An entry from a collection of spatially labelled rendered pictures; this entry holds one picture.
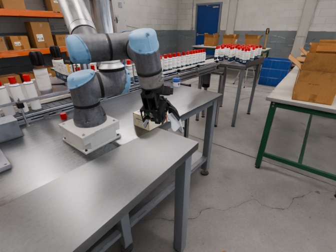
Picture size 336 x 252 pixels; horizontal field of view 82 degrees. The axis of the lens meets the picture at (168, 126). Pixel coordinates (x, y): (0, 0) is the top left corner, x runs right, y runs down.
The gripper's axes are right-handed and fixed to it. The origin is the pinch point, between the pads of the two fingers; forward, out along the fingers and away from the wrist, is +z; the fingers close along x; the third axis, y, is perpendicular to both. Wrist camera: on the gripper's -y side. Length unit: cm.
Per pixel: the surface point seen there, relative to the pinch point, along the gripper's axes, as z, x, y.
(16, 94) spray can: -4, -89, -8
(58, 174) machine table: 7.2, -35.0, 24.2
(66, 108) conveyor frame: 15, -78, -23
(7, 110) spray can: 2, -91, -1
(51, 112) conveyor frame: 12, -82, -15
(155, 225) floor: 100, -22, 0
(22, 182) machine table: 5, -43, 32
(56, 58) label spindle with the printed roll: 2, -127, -74
